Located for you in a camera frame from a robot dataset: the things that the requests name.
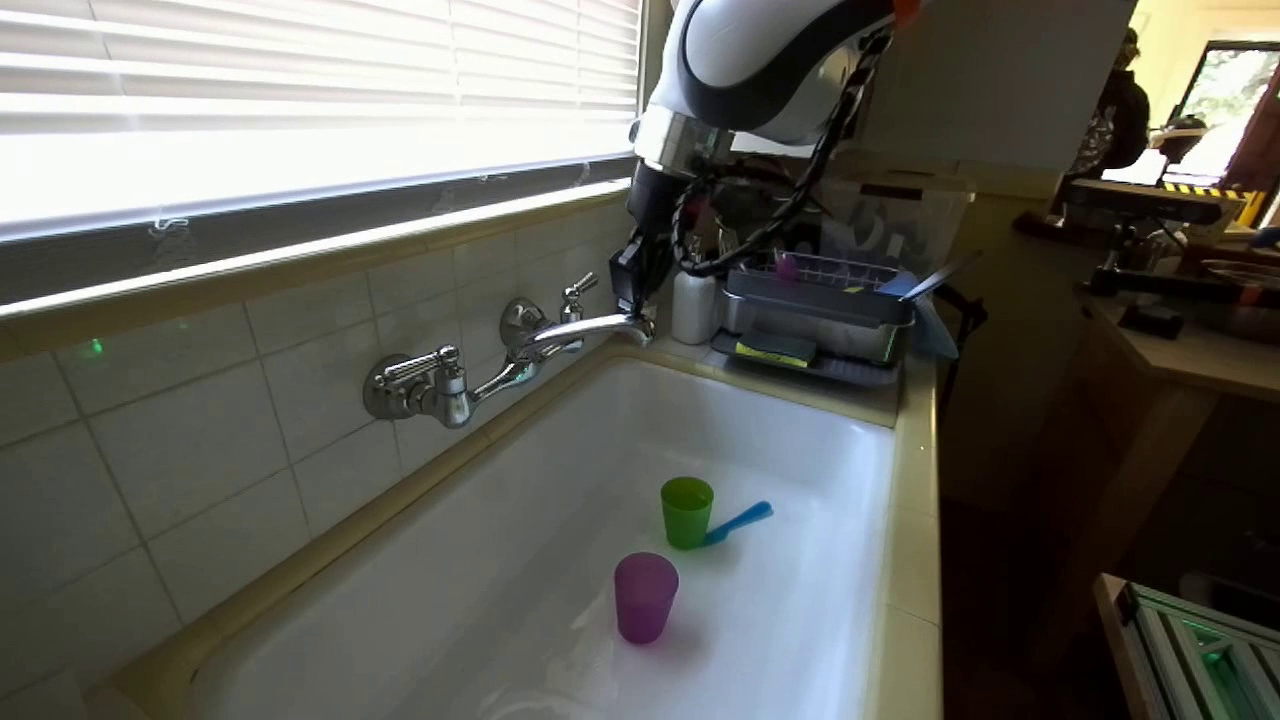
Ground yellow green sponge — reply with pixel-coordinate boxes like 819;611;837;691
727;338;819;378

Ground green plastic cup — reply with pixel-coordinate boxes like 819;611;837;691
657;474;720;553

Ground blue plastic knife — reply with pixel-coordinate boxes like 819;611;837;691
700;497;776;549

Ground white sink basin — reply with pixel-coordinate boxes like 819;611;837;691
186;347;900;720

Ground small black desk item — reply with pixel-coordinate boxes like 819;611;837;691
1117;300;1190;339

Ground chrome wall faucet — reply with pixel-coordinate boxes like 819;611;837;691
362;270;657;432

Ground grey dish rack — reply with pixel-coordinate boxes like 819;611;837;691
709;250;954;394

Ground purple plastic cup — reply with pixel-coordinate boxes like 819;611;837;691
614;549;683;648

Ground person in dark clothes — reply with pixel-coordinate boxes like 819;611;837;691
1076;26;1155;184

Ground white pump bottle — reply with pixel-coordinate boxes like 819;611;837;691
669;266;725;347

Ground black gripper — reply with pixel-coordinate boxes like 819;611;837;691
607;158;689;338

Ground window sill frame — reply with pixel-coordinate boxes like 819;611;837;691
0;172;639;329

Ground yellow black striped bar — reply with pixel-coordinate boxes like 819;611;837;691
1056;177;1272;234

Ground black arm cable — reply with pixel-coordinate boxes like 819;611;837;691
669;26;897;286

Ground computer monitor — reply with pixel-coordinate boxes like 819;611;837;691
1169;36;1280;187

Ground wooden desk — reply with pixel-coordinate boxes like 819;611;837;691
1073;286;1280;565

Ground white window blinds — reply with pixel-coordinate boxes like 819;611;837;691
0;0;645;250

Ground white green crate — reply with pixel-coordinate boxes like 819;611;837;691
1094;568;1280;720

